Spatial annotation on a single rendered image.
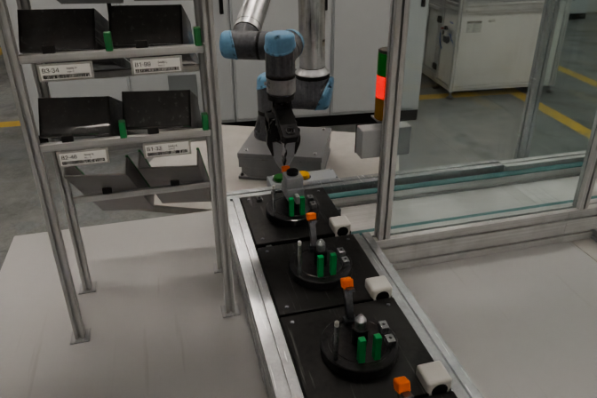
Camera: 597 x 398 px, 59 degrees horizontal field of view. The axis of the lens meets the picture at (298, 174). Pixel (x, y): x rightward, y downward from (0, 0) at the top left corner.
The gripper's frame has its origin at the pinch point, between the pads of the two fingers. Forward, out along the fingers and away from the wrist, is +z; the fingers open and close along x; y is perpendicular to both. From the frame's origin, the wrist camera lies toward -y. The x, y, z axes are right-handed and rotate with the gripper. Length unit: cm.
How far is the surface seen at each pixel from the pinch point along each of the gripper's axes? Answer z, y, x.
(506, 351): 20, -57, -34
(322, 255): 2.1, -39.1, 1.0
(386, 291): 7.9, -46.9, -10.5
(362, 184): 10.8, 4.2, -24.5
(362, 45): 38, 280, -129
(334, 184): 10.2, 5.1, -16.2
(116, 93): 66, 293, 67
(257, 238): 9.1, -18.9, 11.2
